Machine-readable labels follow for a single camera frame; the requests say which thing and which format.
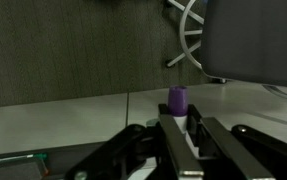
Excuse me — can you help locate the black whiteboard eraser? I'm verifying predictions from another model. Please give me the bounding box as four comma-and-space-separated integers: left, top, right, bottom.
0, 158, 48, 180

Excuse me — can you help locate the black mesh office chair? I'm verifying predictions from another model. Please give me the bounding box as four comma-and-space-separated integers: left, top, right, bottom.
165, 0, 287, 99

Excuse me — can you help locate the green capped marker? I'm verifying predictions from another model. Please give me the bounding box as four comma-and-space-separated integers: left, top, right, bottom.
0, 153, 48, 163

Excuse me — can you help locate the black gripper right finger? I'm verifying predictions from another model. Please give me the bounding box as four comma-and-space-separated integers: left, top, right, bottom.
187, 105, 287, 180

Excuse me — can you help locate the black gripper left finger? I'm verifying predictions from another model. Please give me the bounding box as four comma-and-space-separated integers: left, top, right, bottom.
64, 104, 204, 180

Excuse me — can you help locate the purple capped white marker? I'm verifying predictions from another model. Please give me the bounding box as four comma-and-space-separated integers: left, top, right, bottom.
168, 86, 198, 157

